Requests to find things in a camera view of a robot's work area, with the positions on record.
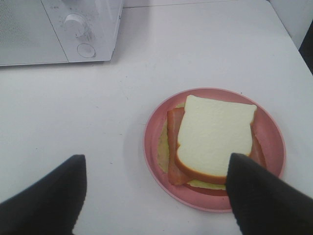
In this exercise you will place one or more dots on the white timer knob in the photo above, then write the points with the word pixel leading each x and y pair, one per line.
pixel 75 25

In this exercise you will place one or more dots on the white microwave oven body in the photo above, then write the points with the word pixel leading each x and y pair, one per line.
pixel 102 18

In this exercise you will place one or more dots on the upper white power knob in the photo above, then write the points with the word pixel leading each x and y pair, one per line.
pixel 71 2

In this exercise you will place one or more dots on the round white door button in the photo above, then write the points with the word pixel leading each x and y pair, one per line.
pixel 86 50

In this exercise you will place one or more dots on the white microwave door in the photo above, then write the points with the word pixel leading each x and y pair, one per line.
pixel 27 36

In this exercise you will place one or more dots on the toast sandwich with ham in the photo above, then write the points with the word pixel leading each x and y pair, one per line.
pixel 202 135

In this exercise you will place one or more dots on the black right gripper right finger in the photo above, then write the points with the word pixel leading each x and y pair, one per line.
pixel 263 204

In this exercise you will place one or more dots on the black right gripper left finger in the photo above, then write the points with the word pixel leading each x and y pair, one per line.
pixel 51 206

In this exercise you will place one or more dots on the pink plate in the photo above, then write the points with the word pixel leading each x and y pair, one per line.
pixel 266 130

